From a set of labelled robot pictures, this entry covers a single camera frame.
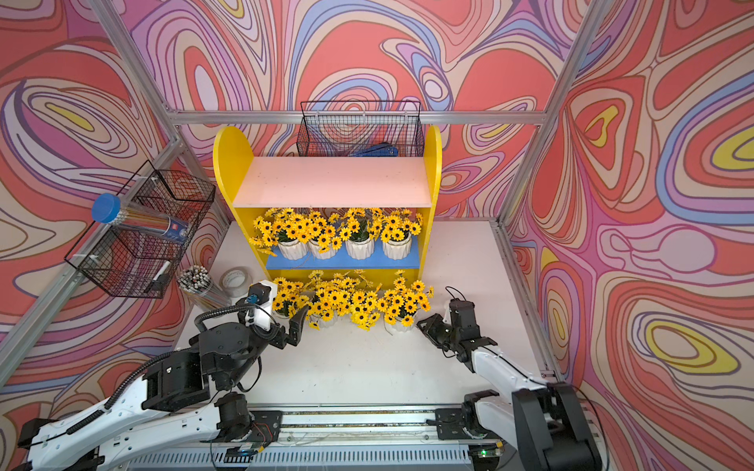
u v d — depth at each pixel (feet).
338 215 2.83
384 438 2.41
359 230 2.64
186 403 1.51
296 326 1.87
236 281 3.32
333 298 2.63
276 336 1.66
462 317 2.25
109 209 2.02
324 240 2.63
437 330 2.57
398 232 2.69
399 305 2.63
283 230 2.64
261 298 1.67
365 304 2.63
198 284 2.63
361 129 3.09
